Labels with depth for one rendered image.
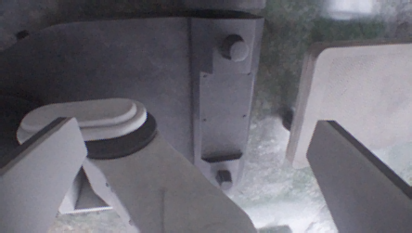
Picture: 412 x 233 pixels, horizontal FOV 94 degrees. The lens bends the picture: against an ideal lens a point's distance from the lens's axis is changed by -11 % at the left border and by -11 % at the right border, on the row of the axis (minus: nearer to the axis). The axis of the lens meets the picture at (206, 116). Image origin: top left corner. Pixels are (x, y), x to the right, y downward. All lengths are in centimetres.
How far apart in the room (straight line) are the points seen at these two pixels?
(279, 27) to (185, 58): 35
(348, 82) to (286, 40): 23
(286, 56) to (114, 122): 57
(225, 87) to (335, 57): 27
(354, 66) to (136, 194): 56
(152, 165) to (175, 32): 26
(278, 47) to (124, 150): 55
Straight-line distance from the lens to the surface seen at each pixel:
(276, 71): 75
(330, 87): 62
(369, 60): 67
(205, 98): 48
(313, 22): 77
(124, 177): 32
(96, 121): 36
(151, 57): 46
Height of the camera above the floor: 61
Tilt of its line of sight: 56 degrees down
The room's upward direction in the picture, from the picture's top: 159 degrees clockwise
